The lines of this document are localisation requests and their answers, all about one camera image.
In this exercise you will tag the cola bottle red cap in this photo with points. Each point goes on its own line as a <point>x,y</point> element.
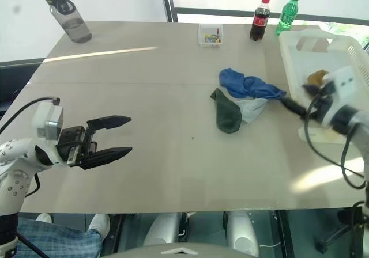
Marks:
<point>259,19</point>

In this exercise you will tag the grey robot torso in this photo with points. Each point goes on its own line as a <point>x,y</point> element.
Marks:
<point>178,250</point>

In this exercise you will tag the yellow sock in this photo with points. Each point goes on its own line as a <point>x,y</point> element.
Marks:
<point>317,76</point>

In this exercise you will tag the silver robot left leg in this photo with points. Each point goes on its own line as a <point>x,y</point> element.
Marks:
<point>164,229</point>

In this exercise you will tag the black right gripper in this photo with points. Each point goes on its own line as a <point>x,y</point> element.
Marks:
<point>323,99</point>

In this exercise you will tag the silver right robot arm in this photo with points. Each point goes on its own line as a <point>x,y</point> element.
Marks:
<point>363,142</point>

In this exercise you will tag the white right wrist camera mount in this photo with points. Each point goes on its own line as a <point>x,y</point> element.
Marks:
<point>346,82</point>

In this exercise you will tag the silver robot right leg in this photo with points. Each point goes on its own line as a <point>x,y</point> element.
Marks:
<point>242,232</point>

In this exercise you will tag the blue plaid trousers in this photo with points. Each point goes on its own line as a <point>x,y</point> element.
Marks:
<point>57,238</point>

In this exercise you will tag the light blue cloth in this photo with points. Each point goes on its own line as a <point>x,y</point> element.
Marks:
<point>250,109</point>

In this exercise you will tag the white shoe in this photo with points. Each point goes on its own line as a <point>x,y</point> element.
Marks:
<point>99,225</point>
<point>43,217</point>

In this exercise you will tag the black low cabinet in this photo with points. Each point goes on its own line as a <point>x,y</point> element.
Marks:
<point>14,82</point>

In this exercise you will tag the small clear plastic box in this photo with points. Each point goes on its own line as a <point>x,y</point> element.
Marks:
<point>210,40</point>

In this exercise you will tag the white plastic basket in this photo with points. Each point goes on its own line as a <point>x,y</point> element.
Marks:
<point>305,62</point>

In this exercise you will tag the white basket stand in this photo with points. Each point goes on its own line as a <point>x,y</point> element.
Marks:
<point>320,134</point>

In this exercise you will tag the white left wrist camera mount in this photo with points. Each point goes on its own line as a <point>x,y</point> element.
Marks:
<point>40,119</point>

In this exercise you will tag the blue sock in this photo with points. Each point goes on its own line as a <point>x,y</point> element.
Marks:
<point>262,89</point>
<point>230,79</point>

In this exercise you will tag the black table leg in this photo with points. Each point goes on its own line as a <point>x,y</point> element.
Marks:
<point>285,235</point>

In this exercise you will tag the silver robot leg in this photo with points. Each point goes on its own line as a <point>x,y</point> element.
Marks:
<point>242,232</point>
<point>164,229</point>

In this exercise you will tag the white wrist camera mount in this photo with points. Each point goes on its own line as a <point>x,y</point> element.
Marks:
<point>40,119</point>
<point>346,82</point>

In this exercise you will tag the green soda bottle yellow cap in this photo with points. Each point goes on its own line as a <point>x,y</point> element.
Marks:
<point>286,17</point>

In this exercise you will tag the dark green sock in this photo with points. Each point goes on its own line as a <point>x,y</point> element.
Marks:
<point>227,114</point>

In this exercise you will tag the grey water bottle black cap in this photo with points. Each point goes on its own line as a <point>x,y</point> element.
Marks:
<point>75,27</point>

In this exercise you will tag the black window frame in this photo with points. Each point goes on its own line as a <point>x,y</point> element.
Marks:
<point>168,1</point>

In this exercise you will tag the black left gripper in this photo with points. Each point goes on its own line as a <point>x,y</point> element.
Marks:
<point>73,142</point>

